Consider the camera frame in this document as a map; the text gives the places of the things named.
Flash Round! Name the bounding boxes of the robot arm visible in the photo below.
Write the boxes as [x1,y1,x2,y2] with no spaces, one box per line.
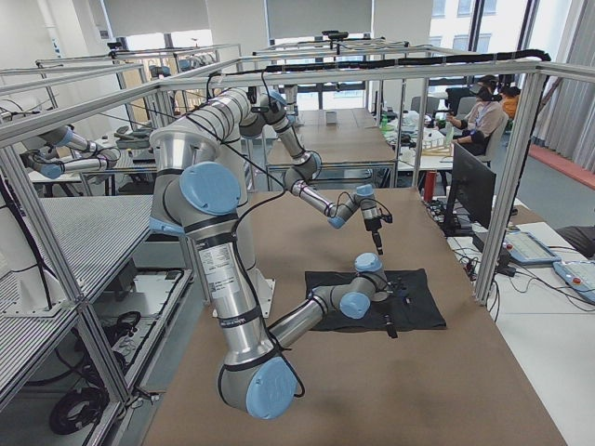
[150,88,391,420]
[239,91,391,256]

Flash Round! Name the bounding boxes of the black printed t-shirt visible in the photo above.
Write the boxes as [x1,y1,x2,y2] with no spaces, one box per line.
[312,269,447,334]

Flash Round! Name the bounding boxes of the aluminium cell frame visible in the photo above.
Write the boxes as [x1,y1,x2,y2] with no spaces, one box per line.
[0,44,595,419]

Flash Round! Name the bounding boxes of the red bottle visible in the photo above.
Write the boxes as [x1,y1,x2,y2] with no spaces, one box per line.
[424,170,437,203]

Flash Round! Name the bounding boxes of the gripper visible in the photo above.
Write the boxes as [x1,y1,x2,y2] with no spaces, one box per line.
[364,216,384,256]
[374,290,398,339]

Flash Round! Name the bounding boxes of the blue teach pendant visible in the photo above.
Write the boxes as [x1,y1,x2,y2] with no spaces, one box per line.
[503,231,562,267]

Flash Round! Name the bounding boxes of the overhead black camera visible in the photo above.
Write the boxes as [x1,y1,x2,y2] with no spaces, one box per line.
[322,30,350,42]

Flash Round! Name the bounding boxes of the black computer monitor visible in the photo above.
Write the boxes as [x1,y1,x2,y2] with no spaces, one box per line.
[441,143,496,237]

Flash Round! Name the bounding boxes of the person with VR headset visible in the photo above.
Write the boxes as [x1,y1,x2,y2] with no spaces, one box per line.
[446,74,506,155]

